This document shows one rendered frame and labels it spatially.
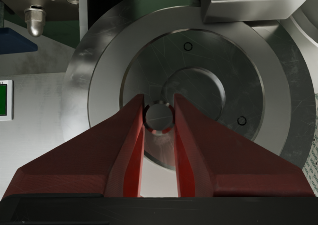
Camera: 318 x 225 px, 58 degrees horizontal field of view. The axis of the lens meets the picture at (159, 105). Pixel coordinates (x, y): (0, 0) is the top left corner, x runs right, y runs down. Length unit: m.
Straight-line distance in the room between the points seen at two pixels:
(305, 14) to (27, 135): 0.46
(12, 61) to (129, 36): 3.06
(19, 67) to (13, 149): 2.73
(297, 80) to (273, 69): 0.02
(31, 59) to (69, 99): 3.22
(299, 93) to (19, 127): 0.46
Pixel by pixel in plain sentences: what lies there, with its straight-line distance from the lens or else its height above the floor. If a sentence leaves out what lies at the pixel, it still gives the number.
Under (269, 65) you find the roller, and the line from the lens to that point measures 0.18.
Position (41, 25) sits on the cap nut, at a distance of 0.56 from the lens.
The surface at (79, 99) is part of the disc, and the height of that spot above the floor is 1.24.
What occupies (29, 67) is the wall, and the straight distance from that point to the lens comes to 3.34.
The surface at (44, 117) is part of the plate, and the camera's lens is 0.53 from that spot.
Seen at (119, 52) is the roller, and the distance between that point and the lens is 0.17.
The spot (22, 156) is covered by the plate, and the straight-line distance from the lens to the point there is 0.54.
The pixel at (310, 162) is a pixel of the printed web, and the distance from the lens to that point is 0.42.
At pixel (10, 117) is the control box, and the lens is 0.55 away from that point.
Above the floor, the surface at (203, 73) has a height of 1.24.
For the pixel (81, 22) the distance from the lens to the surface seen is 0.19.
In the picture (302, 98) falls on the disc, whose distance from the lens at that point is 0.19.
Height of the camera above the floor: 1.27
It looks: 7 degrees down
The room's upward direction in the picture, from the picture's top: 177 degrees clockwise
